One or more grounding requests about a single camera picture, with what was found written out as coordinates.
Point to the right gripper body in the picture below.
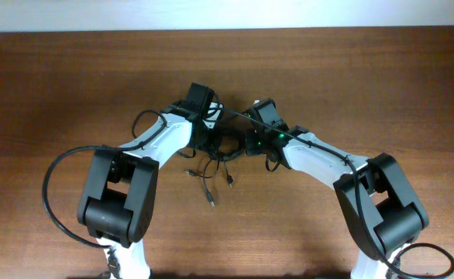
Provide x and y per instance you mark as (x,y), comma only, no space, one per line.
(255,142)

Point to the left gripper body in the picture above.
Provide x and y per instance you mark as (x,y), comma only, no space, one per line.
(210,139)

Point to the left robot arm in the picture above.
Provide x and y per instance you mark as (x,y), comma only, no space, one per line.
(118,198)

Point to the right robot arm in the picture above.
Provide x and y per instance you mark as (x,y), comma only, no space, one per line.
(383,213)

